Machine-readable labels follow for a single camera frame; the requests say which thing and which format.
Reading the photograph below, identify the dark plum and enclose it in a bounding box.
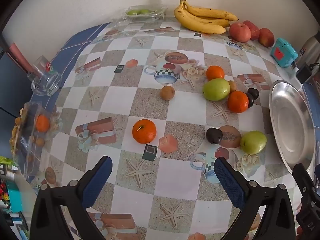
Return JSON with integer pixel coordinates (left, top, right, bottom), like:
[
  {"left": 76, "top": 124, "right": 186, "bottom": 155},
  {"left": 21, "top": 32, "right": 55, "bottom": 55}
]
[
  {"left": 247, "top": 88, "right": 260, "bottom": 101},
  {"left": 244, "top": 93, "right": 255, "bottom": 108},
  {"left": 206, "top": 127, "right": 223, "bottom": 145}
]

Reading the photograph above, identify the large green jujube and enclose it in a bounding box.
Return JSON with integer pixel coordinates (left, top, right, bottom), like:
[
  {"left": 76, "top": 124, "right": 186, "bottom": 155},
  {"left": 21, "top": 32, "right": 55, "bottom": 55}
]
[
  {"left": 240, "top": 130, "right": 267, "bottom": 155},
  {"left": 202, "top": 78, "right": 231, "bottom": 102}
]

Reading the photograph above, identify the stainless steel thermos jug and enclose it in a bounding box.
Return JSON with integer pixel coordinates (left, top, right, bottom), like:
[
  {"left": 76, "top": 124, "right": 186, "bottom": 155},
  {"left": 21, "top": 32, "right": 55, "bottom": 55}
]
[{"left": 295, "top": 34, "right": 320, "bottom": 68}]

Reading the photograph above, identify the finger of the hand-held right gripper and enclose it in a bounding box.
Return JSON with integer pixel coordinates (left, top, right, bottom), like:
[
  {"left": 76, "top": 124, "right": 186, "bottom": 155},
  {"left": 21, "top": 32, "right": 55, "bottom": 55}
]
[{"left": 292, "top": 163, "right": 316, "bottom": 205}]

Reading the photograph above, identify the yellow banana bunch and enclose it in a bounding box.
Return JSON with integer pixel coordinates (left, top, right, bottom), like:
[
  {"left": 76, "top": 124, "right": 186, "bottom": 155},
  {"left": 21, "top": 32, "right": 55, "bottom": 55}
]
[{"left": 174, "top": 0, "right": 239, "bottom": 34}]

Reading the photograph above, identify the round metal plate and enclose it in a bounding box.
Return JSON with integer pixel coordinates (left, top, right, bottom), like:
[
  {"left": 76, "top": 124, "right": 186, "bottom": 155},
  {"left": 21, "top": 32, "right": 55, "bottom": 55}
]
[{"left": 269, "top": 80, "right": 317, "bottom": 174}]

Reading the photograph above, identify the turquoise carton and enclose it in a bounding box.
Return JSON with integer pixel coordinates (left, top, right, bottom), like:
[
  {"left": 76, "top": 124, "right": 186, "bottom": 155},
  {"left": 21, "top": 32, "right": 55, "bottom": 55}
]
[{"left": 4, "top": 182, "right": 25, "bottom": 213}]

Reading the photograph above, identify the boxed orange tangerine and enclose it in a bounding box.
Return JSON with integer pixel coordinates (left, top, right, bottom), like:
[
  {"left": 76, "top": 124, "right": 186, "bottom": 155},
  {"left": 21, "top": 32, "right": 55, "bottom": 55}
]
[{"left": 35, "top": 115, "right": 50, "bottom": 132}]

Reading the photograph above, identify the teal toy box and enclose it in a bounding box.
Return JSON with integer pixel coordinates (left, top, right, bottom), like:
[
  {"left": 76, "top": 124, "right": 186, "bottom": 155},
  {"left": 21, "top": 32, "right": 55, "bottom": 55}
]
[{"left": 270, "top": 38, "right": 298, "bottom": 68}]

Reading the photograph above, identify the red apple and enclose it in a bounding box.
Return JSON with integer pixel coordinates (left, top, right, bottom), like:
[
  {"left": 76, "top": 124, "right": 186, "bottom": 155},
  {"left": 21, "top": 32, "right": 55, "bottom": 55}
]
[
  {"left": 229, "top": 22, "right": 252, "bottom": 43},
  {"left": 242, "top": 20, "right": 260, "bottom": 40},
  {"left": 258, "top": 28, "right": 275, "bottom": 48}
]

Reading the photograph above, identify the red pole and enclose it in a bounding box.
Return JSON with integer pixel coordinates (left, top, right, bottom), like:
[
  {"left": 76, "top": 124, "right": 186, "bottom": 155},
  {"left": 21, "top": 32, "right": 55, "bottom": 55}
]
[{"left": 9, "top": 43, "right": 34, "bottom": 73}]

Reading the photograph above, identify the clear plastic fruit box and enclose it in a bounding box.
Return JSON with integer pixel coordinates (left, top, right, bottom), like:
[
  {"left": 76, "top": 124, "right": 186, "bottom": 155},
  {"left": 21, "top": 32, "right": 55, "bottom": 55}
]
[{"left": 10, "top": 102, "right": 62, "bottom": 177}]

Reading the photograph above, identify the clear glass mug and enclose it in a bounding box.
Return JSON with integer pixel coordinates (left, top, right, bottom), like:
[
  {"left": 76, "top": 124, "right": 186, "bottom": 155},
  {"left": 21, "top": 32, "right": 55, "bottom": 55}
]
[{"left": 26, "top": 56, "right": 63, "bottom": 97}]

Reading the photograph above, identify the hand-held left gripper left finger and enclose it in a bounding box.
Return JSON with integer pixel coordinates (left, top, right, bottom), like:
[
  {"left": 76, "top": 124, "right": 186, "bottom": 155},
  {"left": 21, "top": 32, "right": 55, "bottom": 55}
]
[{"left": 29, "top": 156, "right": 113, "bottom": 240}]

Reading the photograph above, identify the cluster of small yellow fruits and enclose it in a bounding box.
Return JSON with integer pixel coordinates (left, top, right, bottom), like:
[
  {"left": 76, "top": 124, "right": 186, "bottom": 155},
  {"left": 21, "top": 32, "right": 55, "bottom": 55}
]
[{"left": 10, "top": 107, "right": 45, "bottom": 163}]

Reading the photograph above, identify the clear plastic clamshell container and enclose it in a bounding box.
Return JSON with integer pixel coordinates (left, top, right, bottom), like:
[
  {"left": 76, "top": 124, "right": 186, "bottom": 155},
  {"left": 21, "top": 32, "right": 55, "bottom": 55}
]
[{"left": 110, "top": 5, "right": 168, "bottom": 27}]

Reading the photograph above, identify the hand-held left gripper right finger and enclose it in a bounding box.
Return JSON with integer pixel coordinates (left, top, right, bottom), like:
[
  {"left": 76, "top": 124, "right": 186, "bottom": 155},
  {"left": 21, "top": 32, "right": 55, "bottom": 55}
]
[{"left": 214, "top": 157, "right": 300, "bottom": 240}]

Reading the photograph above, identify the checkered printed tablecloth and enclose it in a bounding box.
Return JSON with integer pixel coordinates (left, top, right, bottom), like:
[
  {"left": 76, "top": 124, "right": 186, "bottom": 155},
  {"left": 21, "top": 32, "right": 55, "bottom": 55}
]
[{"left": 10, "top": 21, "right": 320, "bottom": 240}]

